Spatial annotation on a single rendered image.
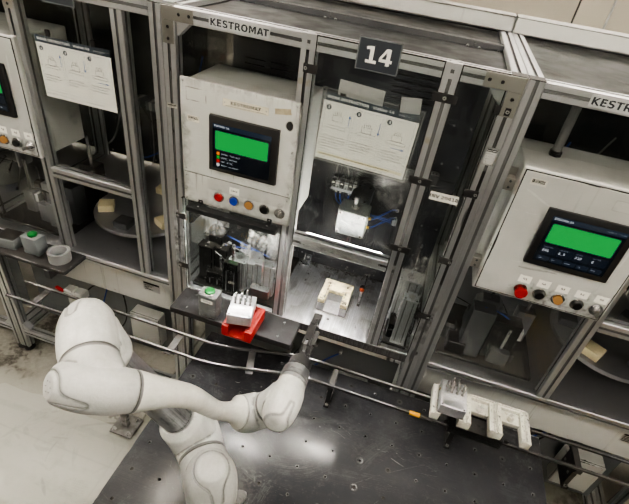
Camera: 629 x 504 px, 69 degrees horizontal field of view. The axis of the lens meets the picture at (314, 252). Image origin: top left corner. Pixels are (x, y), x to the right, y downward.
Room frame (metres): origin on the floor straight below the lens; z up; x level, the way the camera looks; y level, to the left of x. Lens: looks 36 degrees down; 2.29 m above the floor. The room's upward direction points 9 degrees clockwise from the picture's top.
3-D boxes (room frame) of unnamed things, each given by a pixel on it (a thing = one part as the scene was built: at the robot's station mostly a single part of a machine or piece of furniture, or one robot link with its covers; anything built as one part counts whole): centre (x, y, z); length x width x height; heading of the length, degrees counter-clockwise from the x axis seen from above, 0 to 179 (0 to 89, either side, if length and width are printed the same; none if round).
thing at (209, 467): (0.70, 0.20, 0.85); 0.18 x 0.16 x 0.22; 31
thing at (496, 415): (1.10, -0.72, 0.84); 0.36 x 0.14 x 0.10; 79
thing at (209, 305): (1.37, 0.39, 0.97); 0.08 x 0.08 x 0.12; 79
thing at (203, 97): (1.56, 0.29, 1.60); 0.42 x 0.29 x 0.46; 79
